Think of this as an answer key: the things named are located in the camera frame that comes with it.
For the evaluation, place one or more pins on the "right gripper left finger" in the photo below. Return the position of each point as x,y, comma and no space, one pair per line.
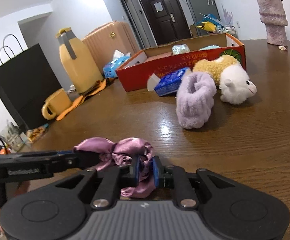
113,179

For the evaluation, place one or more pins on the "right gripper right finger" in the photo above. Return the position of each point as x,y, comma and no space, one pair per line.
180,182

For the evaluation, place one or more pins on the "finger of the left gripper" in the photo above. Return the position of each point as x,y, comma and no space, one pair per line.
65,152

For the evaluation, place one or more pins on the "purple satin scrunchie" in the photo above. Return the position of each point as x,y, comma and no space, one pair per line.
101,148
137,152

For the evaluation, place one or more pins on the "snack packet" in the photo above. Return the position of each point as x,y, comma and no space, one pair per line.
34,134

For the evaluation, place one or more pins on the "yellow ceramic mug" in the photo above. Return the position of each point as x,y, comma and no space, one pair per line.
55,104

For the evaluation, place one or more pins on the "black paper shopping bag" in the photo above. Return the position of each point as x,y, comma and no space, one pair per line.
26,81

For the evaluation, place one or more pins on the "yellow thermos jug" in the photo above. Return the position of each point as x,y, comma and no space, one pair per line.
77,61

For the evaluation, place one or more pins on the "lavender fuzzy headband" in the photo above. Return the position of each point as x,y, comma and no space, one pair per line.
194,100

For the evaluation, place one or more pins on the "small blue tissue packet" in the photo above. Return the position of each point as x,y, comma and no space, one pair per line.
170,83

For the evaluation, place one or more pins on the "blue tissue pack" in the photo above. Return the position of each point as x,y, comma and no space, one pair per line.
118,59

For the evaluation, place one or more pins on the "red cardboard box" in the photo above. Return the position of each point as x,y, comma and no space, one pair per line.
136,71

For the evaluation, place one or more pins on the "yellow white plush alpaca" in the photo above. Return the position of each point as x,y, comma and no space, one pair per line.
230,77

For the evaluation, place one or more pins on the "pink ribbed suitcase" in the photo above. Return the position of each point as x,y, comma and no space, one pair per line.
106,39

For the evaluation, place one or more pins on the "dark brown entrance door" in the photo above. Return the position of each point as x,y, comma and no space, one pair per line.
166,20

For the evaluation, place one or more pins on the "grey refrigerator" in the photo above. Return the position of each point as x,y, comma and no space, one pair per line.
201,0

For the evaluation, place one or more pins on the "pink textured vase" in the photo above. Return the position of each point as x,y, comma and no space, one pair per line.
272,14

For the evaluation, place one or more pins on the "wire storage cart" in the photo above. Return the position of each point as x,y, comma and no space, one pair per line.
226,30

